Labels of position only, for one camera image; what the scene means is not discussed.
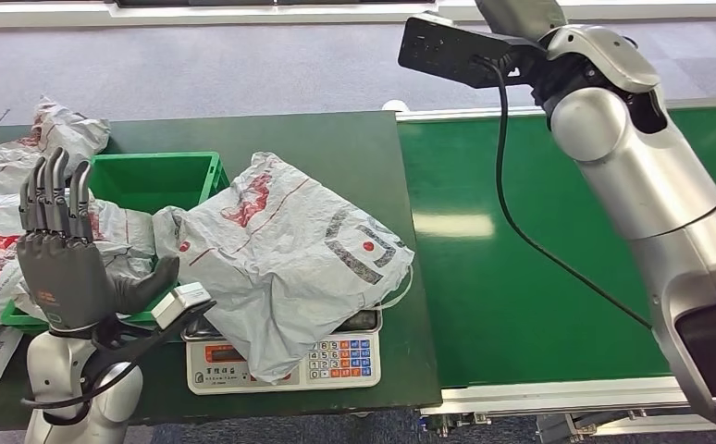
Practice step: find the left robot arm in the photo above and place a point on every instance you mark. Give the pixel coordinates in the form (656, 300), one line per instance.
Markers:
(51, 374)

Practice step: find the black box device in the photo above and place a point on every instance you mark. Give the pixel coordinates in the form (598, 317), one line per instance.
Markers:
(444, 52)

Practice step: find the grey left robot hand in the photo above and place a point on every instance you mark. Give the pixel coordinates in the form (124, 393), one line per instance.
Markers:
(64, 276)

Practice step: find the crumpled grey package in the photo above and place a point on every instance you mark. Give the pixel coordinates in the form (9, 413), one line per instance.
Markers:
(58, 132)

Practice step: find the green conveyor belt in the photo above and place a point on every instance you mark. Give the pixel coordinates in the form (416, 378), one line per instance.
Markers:
(517, 276)

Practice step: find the white electronic scale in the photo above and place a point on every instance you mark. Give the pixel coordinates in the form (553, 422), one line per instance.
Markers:
(333, 361)

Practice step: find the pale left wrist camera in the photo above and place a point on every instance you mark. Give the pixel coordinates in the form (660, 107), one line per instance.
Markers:
(180, 301)

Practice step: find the aluminium conveyor frame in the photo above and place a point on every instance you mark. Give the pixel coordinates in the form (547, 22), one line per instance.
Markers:
(548, 395)

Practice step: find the green plastic crate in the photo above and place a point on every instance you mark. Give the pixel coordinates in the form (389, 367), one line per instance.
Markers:
(149, 178)

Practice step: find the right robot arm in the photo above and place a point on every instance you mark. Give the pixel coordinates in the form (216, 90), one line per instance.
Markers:
(640, 171)

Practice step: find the grey package with square print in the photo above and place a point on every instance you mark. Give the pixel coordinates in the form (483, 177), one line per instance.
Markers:
(284, 257)

